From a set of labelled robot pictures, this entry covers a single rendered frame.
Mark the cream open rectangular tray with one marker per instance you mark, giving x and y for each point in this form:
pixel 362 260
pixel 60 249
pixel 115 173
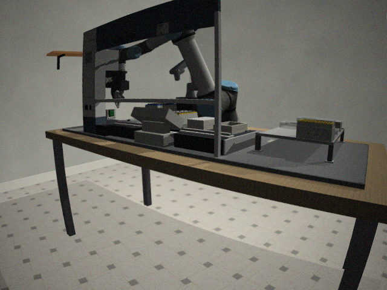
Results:
pixel 237 128

